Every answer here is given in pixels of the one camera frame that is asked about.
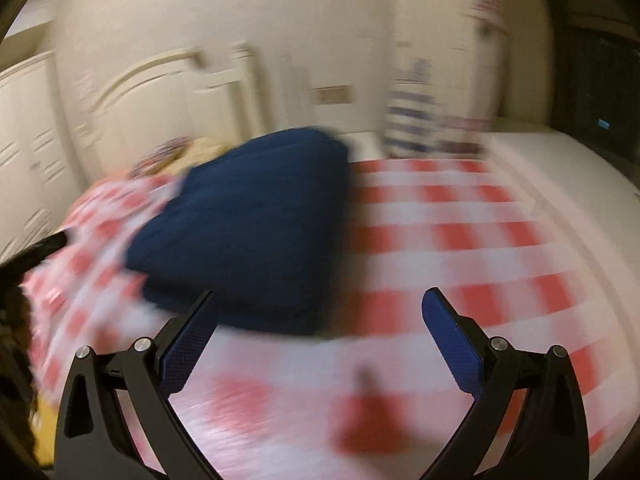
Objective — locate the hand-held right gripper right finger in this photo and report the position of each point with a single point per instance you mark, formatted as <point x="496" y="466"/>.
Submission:
<point x="452" y="345"/>

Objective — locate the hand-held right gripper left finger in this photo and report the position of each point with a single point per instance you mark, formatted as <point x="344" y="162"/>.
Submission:
<point x="185" y="350"/>

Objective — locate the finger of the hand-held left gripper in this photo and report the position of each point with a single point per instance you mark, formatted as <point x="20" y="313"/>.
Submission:
<point x="35" y="255"/>

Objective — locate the navy blue puffer jacket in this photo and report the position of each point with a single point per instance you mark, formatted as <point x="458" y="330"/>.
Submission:
<point x="250" y="230"/>

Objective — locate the yellow floral bedsheet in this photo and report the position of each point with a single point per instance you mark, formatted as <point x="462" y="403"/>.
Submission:
<point x="45" y="435"/>

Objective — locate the red white checkered cloth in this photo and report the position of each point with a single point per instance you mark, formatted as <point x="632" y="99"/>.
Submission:
<point x="450" y="240"/>

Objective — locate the white wardrobe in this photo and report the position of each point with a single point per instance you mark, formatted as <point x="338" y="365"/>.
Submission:
<point x="25" y="150"/>

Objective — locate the colourful patterned pillow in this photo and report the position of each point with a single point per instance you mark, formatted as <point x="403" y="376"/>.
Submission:
<point x="160" y="155"/>

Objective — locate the white bed headboard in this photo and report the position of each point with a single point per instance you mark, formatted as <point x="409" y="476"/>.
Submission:
<point x="165" y="100"/>

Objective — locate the cream pillow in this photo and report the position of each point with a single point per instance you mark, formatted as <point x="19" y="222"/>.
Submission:
<point x="207" y="147"/>

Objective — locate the white nightstand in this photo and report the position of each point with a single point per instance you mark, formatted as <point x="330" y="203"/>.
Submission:
<point x="365" y="145"/>

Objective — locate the printed striped curtain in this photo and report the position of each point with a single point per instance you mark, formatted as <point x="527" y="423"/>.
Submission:
<point x="440" y="60"/>

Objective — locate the wall switch panel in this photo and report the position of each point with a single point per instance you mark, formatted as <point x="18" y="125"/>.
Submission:
<point x="331" y="95"/>

